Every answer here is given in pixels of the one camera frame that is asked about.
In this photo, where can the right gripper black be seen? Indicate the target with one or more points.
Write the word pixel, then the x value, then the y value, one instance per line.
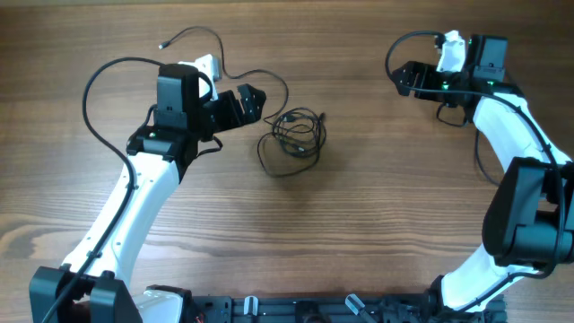
pixel 427 82

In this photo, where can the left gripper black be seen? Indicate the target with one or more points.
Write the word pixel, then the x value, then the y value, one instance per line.
pixel 222 110

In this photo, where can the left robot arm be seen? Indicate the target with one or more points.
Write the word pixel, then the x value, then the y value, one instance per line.
pixel 91 284

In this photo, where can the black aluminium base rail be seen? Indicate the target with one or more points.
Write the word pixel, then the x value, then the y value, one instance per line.
pixel 399 308

